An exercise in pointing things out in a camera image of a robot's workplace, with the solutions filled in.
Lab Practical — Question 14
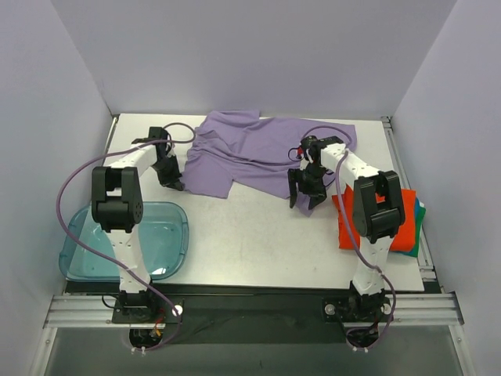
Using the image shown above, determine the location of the folded green t shirt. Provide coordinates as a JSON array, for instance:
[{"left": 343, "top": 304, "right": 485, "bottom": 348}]
[{"left": 391, "top": 207, "right": 426, "bottom": 258}]

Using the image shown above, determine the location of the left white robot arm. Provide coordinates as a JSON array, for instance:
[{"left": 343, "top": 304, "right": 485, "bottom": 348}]
[{"left": 91, "top": 127, "right": 184, "bottom": 323}]

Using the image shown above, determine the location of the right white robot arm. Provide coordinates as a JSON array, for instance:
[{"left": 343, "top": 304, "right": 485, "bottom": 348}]
[{"left": 287, "top": 136, "right": 405, "bottom": 320}]

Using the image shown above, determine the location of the folded orange t shirt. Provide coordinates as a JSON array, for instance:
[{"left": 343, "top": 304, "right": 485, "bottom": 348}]
[{"left": 332, "top": 186, "right": 416, "bottom": 254}]

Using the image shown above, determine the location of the teal transparent plastic bin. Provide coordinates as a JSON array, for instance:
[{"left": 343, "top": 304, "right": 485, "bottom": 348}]
[{"left": 59, "top": 201, "right": 189, "bottom": 282}]

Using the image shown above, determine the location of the purple t shirt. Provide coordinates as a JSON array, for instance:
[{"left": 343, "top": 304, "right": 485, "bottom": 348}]
[{"left": 182, "top": 110, "right": 357, "bottom": 199}]

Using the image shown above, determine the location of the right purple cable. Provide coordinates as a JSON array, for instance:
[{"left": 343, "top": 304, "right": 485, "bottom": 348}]
[{"left": 299, "top": 125, "right": 397, "bottom": 349}]

